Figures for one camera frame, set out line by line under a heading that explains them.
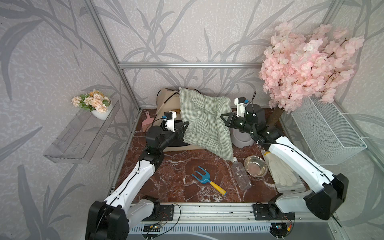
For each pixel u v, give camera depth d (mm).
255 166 889
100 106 609
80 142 693
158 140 570
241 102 643
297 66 631
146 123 1094
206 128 769
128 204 428
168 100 825
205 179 842
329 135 616
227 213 752
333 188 391
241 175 844
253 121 543
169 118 637
